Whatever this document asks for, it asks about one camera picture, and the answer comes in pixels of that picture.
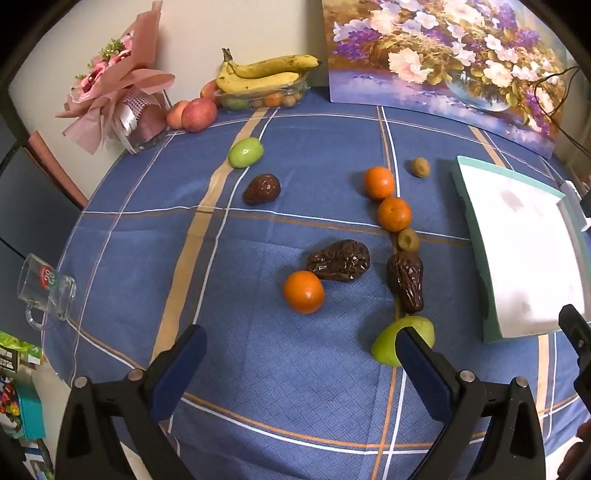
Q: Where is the black cable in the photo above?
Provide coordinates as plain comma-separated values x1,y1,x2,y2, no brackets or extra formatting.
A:
533,65,591,158

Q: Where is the dark wrinkled date wide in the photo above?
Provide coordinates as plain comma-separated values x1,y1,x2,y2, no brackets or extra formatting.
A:
305,239,370,282

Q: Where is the pink flower bouquet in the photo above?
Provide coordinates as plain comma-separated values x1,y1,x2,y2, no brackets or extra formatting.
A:
56,1,175,154

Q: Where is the dark avocado far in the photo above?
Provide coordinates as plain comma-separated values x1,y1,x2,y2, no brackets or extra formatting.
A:
242,174,281,206

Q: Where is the yellow banana upper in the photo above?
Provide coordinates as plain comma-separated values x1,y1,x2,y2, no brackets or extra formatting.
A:
222,48,322,79

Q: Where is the olive green small fruit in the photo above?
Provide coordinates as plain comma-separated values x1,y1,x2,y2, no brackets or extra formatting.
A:
397,228,421,252

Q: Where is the dark wrinkled date long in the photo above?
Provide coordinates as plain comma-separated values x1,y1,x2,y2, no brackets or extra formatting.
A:
387,251,424,314

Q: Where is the white power strip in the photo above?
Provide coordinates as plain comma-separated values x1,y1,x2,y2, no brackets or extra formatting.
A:
560,180,590,232

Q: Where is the small green apple far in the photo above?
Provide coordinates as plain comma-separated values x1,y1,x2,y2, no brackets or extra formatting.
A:
228,137,264,168

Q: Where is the clear glass fruit bowl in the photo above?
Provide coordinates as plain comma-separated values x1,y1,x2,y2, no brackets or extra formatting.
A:
214,76,310,111

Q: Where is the red apple behind bowl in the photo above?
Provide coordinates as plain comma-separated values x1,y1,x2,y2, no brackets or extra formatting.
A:
199,80,217,101

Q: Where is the red apple front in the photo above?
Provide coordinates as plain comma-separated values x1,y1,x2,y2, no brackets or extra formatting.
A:
181,98,217,133

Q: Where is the brown kiwi near tray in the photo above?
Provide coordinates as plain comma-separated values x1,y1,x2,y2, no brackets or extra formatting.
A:
411,157,431,178

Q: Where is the teal white shallow tray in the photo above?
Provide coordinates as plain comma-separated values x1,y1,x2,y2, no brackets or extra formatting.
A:
452,156,590,342

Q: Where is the yellow banana lower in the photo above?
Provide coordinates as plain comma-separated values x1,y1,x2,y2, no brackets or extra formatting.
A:
215,62,300,94

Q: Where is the floral oil painting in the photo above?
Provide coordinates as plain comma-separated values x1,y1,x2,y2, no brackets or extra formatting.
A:
322,0,568,157

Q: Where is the orange tangerine top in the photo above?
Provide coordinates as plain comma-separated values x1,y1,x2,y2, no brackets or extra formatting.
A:
363,166,394,201

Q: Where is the blue plaid tablecloth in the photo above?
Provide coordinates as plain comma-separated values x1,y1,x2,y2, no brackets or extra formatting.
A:
41,87,591,480

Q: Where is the clear glass mug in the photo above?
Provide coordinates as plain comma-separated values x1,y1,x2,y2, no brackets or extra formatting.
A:
17,254,77,332

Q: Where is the orange tangerine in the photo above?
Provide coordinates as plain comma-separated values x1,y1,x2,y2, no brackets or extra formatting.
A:
283,270,325,314
378,197,412,233
363,166,394,201

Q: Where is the large green apple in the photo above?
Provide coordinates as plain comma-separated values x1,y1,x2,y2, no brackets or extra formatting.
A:
370,316,436,367

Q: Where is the yellow banana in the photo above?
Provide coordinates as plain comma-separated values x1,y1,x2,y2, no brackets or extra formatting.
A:
215,62,300,94
222,48,322,79

